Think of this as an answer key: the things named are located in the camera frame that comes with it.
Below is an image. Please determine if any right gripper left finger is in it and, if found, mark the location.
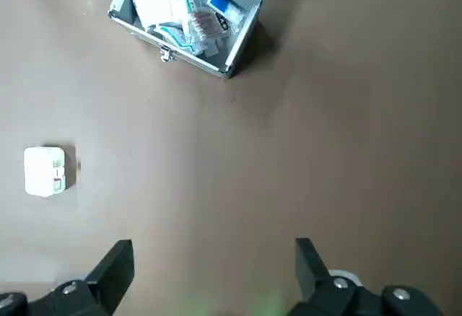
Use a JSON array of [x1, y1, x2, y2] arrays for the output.
[[0, 239, 135, 316]]

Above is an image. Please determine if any cotton swab packet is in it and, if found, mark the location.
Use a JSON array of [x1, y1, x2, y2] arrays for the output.
[[187, 9, 232, 39]]

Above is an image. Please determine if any blue white small box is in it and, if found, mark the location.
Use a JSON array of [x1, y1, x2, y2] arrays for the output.
[[207, 0, 246, 25]]

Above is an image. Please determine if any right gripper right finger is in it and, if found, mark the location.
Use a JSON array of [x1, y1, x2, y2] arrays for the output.
[[288, 237, 443, 316]]

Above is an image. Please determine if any aluminium first aid case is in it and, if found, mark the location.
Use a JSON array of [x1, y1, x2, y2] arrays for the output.
[[107, 0, 272, 79]]

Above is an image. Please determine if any small white medicine box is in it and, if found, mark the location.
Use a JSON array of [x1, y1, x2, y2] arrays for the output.
[[23, 145, 66, 198]]

